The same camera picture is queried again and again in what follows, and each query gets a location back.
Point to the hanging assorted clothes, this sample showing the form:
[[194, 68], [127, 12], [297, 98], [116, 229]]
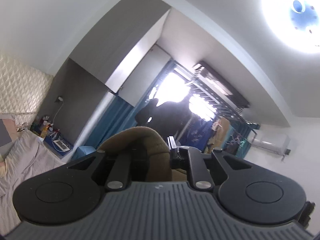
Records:
[[221, 132]]

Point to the brown sweatshirt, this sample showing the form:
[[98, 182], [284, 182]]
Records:
[[140, 137]]

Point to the group of small bottles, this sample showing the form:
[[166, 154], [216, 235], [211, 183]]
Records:
[[45, 126]]

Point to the light blue cloth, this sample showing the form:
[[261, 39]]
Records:
[[83, 152]]

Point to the grey overhead cabinet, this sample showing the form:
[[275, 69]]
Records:
[[120, 55]]

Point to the round ceiling lamp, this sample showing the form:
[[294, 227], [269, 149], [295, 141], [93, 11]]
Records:
[[302, 12]]

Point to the patchwork pillow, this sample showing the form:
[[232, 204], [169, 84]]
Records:
[[5, 132]]

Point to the ceiling clothes drying rack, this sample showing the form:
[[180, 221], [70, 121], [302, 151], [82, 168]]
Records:
[[220, 85]]

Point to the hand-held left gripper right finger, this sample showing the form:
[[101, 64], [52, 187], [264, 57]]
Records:
[[192, 165]]

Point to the white small appliance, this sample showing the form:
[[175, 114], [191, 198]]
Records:
[[61, 145]]

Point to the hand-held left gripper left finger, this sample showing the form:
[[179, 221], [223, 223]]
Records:
[[120, 167]]

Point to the black hanging jacket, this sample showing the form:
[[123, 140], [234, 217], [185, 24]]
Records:
[[172, 120], [147, 112]]

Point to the white air conditioner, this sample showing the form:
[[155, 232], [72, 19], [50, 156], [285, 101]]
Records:
[[272, 141]]

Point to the cream quilted headboard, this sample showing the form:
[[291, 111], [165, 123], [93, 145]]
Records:
[[22, 85]]

